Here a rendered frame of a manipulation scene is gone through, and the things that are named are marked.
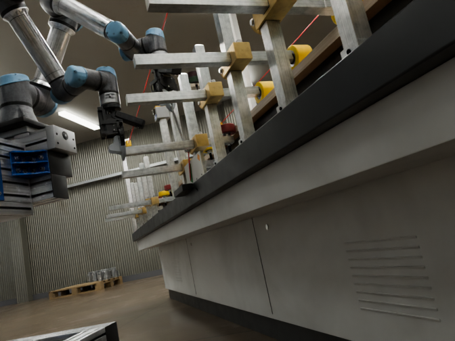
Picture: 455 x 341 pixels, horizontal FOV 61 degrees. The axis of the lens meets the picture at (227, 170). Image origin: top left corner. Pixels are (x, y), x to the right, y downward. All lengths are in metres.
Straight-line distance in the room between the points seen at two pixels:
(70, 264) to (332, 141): 9.19
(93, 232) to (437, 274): 8.82
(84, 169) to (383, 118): 9.18
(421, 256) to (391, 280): 0.13
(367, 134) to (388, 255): 0.41
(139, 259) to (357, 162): 8.34
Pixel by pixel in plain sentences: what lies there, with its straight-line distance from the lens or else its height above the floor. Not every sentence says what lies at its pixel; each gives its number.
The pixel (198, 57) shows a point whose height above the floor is 0.95.
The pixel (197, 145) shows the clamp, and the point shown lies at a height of 0.83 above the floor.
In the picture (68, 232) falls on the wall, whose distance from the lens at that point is 9.78.
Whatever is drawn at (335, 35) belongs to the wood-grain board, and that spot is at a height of 0.88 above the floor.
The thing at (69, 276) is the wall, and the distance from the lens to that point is 9.81.
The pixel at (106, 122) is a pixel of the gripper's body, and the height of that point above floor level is 0.95.
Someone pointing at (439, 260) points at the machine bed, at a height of 0.32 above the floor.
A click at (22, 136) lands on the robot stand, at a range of 1.66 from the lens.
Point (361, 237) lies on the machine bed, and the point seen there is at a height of 0.39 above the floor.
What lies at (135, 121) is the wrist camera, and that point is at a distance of 1.52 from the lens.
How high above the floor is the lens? 0.45
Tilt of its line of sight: 10 degrees up
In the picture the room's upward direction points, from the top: 12 degrees counter-clockwise
